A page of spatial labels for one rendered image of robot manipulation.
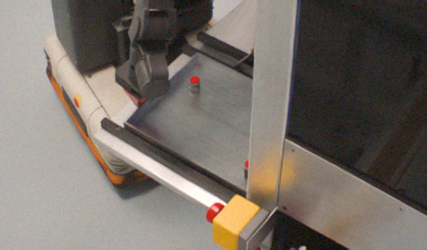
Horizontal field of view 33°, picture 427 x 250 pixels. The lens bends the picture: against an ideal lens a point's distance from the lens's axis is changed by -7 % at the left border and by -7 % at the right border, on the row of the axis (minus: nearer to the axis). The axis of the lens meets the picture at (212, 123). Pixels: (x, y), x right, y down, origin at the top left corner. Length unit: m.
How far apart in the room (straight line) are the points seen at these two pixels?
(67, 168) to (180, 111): 1.13
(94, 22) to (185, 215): 0.71
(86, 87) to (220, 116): 1.01
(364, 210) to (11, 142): 1.88
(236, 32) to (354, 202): 0.76
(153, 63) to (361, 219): 0.50
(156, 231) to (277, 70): 1.50
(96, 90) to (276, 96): 1.49
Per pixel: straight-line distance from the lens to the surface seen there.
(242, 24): 1.88
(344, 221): 1.26
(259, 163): 1.28
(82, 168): 2.73
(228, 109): 1.67
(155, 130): 1.64
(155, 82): 1.44
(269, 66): 1.11
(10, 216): 2.65
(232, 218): 1.31
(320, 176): 1.21
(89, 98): 2.56
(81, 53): 2.55
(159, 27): 1.43
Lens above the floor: 2.11
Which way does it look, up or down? 48 degrees down
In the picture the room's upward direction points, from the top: straight up
